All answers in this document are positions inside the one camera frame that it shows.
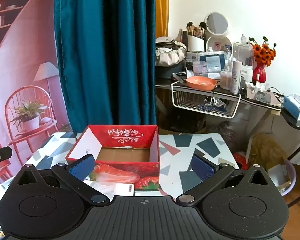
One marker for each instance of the red vase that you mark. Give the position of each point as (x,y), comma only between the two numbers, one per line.
(259,73)

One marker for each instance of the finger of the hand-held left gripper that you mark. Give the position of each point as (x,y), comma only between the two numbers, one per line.
(1,153)

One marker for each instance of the cluttered grey desk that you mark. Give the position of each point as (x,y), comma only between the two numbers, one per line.
(247,98)

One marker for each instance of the clear acrylic organizer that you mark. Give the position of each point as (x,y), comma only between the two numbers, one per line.
(242,53)

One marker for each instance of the pink room wall poster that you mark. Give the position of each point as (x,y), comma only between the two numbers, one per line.
(20,80)

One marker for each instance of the blue white tissue box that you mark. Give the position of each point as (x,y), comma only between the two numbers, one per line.
(296,106)

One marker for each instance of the yellow curtain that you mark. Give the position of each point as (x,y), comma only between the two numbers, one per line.
(162,7)

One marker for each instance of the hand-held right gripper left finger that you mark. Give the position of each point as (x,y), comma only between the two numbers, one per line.
(81,168)

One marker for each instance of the white power bank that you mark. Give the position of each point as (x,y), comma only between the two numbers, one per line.
(123,190)

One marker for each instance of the teal curtain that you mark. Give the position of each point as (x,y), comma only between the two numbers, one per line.
(102,55)

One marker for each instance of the white makeup brush holder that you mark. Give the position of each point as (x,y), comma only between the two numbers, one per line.
(195,43)

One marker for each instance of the orange plastic tray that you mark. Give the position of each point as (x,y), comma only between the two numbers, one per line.
(201,83)

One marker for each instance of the blue flat package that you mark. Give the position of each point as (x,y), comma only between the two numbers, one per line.
(212,60)

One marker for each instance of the white spray bottle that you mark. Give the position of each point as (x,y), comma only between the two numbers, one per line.
(236,76)

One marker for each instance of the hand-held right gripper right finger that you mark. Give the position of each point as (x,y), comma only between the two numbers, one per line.
(202,168)

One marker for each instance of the round white vanity mirror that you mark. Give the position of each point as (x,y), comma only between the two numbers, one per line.
(217,23)

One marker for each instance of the black side table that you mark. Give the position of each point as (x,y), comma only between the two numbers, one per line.
(293,123)

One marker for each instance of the black bag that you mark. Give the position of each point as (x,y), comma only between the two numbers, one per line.
(168,71)

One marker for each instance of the white cap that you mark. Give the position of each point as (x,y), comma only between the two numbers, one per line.
(165,39)

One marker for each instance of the red plastic bag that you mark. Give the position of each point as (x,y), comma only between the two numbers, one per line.
(240,160)

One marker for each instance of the lilac plastic basin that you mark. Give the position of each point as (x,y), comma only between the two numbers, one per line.
(288,180)

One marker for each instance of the crumpled white tissue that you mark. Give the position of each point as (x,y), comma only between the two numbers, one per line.
(256,87)

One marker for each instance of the red strawberry cardboard box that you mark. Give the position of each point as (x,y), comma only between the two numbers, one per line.
(130,136)

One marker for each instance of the yellow plastic bag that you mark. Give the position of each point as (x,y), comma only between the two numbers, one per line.
(266,150)

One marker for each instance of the cotton swab box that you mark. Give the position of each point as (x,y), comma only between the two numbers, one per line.
(225,79)

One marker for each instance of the clear jar of cotton pads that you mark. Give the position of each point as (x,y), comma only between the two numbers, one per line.
(199,67)

